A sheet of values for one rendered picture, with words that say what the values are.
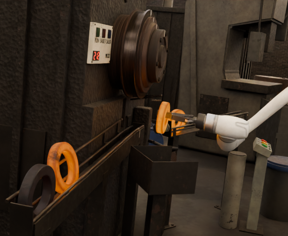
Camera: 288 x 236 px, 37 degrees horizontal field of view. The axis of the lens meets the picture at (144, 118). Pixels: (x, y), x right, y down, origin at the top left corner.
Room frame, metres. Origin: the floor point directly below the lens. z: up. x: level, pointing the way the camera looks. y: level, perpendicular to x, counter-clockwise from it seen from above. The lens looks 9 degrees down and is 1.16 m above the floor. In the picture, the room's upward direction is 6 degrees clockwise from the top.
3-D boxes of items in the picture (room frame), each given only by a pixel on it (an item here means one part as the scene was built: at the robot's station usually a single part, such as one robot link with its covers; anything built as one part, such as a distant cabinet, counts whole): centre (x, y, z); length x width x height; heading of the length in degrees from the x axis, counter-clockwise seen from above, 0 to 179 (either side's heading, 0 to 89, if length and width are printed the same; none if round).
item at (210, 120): (2.04, -0.32, 0.83); 0.09 x 0.06 x 0.09; 167
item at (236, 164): (2.83, -0.65, 0.26); 0.12 x 0.12 x 0.52
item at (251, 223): (2.83, -0.82, 0.31); 0.24 x 0.16 x 0.62; 167
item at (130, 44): (2.33, 0.05, 1.11); 0.47 x 0.06 x 0.47; 167
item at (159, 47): (2.31, -0.04, 1.11); 0.28 x 0.06 x 0.28; 167
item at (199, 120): (2.06, -0.25, 0.83); 0.09 x 0.08 x 0.07; 77
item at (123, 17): (2.35, 0.13, 1.12); 0.47 x 0.10 x 0.47; 167
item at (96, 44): (2.03, 0.24, 1.15); 0.26 x 0.02 x 0.18; 167
